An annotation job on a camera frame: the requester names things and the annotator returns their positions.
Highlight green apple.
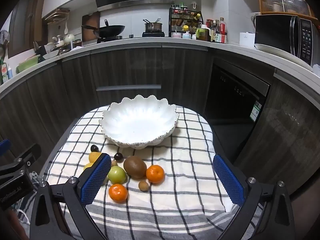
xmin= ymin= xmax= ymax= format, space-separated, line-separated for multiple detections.
xmin=107 ymin=165 xmax=127 ymax=184

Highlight large white plate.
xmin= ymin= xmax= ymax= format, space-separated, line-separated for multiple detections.
xmin=254 ymin=44 xmax=313 ymax=72

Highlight black spice rack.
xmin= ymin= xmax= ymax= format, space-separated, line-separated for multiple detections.
xmin=169 ymin=7 xmax=202 ymax=37

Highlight grey drawer handle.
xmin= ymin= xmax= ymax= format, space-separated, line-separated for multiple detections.
xmin=96 ymin=85 xmax=162 ymax=92

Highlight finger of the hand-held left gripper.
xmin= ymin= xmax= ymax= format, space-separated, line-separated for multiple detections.
xmin=0 ymin=139 xmax=12 ymax=155
xmin=0 ymin=144 xmax=42 ymax=178

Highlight white scalloped bowl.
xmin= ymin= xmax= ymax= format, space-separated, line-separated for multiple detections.
xmin=99 ymin=95 xmax=180 ymax=150

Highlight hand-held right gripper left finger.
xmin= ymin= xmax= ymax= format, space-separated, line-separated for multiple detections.
xmin=29 ymin=153 xmax=112 ymax=240

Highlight brown kiwi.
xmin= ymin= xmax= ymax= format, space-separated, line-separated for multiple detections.
xmin=123 ymin=155 xmax=147 ymax=180

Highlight green white sticker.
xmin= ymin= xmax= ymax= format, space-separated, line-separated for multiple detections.
xmin=250 ymin=100 xmax=262 ymax=122

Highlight white paper box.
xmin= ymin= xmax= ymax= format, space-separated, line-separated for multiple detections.
xmin=239 ymin=32 xmax=255 ymax=48

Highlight green dish soap bottle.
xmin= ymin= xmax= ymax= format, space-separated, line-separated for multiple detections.
xmin=0 ymin=62 xmax=9 ymax=84

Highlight black wok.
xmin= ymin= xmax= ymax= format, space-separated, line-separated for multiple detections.
xmin=82 ymin=19 xmax=125 ymax=37

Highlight orange mandarin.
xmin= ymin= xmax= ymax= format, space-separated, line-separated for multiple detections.
xmin=146 ymin=164 xmax=166 ymax=184
xmin=108 ymin=184 xmax=129 ymax=203

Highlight white black checked cloth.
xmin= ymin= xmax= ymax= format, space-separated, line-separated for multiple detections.
xmin=44 ymin=105 xmax=265 ymax=240

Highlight wooden cutting board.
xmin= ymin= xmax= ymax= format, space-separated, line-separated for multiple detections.
xmin=82 ymin=11 xmax=101 ymax=42

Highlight black built-in dishwasher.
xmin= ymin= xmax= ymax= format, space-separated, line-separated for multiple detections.
xmin=204 ymin=57 xmax=271 ymax=160

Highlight steel saucepan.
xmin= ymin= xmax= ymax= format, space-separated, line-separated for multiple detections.
xmin=143 ymin=17 xmax=163 ymax=33

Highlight brown wooden door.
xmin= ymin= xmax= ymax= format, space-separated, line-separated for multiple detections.
xmin=9 ymin=0 xmax=48 ymax=58

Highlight wooden wall rack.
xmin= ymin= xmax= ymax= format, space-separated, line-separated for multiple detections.
xmin=45 ymin=9 xmax=70 ymax=24

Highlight yellow mango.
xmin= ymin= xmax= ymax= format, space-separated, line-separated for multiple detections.
xmin=89 ymin=151 xmax=103 ymax=163

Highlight row of spice jars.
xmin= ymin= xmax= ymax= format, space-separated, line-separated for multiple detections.
xmin=171 ymin=3 xmax=188 ymax=14

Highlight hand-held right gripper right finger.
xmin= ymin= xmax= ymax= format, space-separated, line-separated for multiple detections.
xmin=212 ymin=154 xmax=296 ymax=240

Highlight black microwave oven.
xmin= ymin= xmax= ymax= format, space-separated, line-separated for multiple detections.
xmin=254 ymin=14 xmax=315 ymax=65

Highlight dark wood kitchen cabinets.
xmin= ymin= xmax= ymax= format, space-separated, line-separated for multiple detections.
xmin=0 ymin=44 xmax=320 ymax=205

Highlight white dish bowl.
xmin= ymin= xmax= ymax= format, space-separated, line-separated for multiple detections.
xmin=42 ymin=49 xmax=60 ymax=60

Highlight green bowl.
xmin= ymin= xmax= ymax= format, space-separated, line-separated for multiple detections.
xmin=16 ymin=54 xmax=40 ymax=73

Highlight person's left forearm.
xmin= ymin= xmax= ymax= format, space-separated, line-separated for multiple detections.
xmin=0 ymin=206 xmax=28 ymax=240

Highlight group of condiment bottles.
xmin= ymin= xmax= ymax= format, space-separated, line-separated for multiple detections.
xmin=196 ymin=17 xmax=228 ymax=44

